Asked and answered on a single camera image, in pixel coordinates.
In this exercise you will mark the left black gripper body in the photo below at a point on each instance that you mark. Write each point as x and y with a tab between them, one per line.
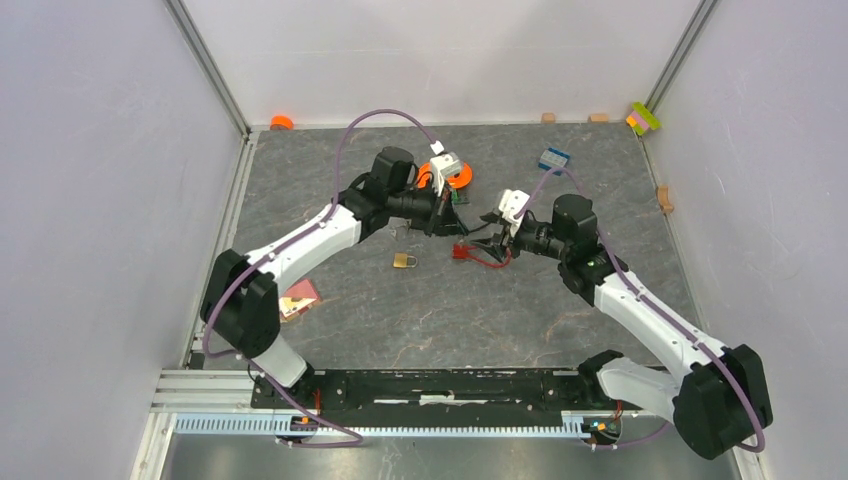
430	206

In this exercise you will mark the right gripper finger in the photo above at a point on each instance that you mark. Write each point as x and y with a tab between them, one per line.
494	218
498	246

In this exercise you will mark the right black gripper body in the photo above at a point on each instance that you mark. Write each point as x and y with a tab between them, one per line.
531	239

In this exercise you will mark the red key with cord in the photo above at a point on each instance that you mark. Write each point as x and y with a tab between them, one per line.
466	253

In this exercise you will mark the brass padlock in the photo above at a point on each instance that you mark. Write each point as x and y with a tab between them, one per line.
402	260

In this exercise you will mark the black key with cord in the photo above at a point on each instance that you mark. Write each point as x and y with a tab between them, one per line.
474	228

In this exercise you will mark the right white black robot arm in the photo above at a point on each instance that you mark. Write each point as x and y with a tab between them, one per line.
715	396

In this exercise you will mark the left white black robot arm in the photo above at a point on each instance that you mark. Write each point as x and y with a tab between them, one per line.
241	299

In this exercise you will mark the blue toy brick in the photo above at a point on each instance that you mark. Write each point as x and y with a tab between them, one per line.
553	159

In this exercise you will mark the curved wooden block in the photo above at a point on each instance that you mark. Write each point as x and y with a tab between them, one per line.
664	199

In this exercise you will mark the red wooden box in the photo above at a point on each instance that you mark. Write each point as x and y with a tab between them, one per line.
298	299

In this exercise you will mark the multicolour toy brick stack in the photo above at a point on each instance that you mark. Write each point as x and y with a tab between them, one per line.
641	120

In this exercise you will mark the orange round cap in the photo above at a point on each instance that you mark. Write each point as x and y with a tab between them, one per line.
281	122

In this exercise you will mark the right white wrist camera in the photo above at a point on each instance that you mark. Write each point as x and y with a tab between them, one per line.
511	209

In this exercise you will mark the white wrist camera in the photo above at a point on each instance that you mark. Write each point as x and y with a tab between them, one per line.
511	209
443	165

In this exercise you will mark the dark flat base plate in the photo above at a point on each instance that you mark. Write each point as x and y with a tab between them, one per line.
466	197

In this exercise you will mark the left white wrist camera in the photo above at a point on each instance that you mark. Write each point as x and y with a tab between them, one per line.
443	165

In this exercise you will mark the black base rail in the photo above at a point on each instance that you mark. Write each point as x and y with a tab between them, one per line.
458	397

